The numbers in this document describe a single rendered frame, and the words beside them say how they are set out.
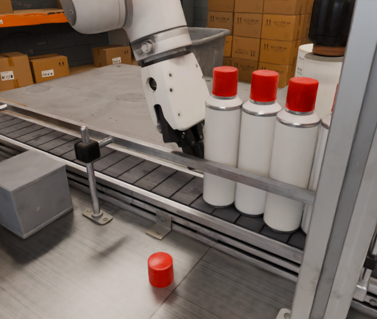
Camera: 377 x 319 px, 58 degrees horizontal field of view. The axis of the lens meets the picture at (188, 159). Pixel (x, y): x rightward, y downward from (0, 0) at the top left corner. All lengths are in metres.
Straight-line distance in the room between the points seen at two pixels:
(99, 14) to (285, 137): 0.27
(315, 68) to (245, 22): 3.45
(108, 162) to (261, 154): 0.32
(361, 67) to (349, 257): 0.15
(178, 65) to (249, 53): 3.64
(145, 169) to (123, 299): 0.25
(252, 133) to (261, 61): 3.61
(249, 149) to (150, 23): 0.21
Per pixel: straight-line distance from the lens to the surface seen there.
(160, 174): 0.61
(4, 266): 0.56
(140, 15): 0.47
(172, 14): 0.48
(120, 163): 0.65
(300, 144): 0.42
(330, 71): 0.67
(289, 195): 0.43
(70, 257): 0.54
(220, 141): 0.46
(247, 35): 4.10
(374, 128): 0.26
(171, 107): 0.46
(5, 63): 4.07
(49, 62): 4.22
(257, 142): 0.45
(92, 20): 0.45
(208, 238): 0.52
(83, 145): 0.52
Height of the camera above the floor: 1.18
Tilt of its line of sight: 28 degrees down
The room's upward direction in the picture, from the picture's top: straight up
